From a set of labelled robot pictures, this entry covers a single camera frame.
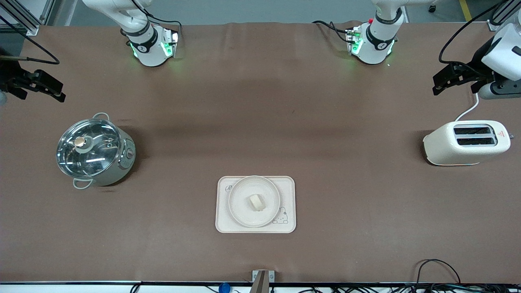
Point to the small pale bun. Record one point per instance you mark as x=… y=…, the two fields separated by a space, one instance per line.
x=257 y=202

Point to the black caster wheel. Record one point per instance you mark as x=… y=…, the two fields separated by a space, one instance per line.
x=432 y=8

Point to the glass pot lid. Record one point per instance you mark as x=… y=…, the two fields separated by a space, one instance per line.
x=87 y=148

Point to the brown table cloth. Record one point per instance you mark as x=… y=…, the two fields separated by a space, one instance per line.
x=260 y=114

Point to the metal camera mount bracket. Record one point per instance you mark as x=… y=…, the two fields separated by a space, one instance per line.
x=262 y=280

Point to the blue round cap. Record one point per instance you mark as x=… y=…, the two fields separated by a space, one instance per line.
x=224 y=288

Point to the steel electric cooking pot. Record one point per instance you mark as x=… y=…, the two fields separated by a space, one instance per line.
x=116 y=167

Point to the beige round plate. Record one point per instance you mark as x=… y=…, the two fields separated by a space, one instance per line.
x=244 y=191

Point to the cream two-slot toaster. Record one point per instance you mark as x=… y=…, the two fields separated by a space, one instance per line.
x=456 y=152

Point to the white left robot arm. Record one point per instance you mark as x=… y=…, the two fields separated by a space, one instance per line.
x=376 y=44

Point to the aluminium frame profile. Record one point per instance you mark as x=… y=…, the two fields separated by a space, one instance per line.
x=20 y=18
x=502 y=14

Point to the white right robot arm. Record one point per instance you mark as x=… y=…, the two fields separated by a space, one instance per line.
x=146 y=49

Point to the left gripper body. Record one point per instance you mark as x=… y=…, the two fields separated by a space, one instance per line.
x=478 y=62

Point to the beige rabbit print tray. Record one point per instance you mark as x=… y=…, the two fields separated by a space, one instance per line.
x=224 y=224

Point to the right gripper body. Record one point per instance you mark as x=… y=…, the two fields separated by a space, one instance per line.
x=9 y=78

